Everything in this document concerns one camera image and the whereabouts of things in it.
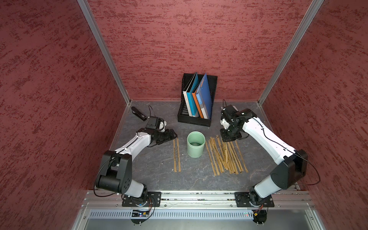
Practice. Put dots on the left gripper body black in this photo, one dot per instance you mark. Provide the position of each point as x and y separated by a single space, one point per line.
163 136

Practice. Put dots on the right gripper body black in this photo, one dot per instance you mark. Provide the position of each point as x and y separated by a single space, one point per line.
230 133

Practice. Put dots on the paper straw twelfth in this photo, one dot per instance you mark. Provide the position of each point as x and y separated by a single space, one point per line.
235 165

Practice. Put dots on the paper straw eleventh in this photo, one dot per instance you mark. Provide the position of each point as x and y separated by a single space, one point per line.
220 154

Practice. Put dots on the green metal cup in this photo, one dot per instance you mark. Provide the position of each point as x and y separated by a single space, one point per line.
195 144

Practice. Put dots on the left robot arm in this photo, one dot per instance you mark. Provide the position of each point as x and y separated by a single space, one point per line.
115 173

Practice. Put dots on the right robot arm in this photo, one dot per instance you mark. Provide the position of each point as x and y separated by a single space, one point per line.
291 164

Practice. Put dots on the black mesh file holder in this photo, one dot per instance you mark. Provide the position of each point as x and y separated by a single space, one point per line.
183 115

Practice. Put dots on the black stapler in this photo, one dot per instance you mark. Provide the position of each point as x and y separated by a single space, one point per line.
138 113

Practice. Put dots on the orange book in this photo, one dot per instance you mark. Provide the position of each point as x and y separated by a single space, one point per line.
196 103

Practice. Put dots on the blue folder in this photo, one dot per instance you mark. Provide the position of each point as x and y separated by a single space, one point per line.
205 94

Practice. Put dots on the teal book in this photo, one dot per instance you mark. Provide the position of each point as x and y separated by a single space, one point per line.
195 84

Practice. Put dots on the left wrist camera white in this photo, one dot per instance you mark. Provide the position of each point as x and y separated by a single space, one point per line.
161 124

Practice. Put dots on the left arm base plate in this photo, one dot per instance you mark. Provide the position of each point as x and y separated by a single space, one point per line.
146 200

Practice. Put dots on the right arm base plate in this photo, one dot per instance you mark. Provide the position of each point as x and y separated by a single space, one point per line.
252 200

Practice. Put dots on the aluminium front rail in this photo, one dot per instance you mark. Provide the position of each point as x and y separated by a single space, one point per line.
282 200

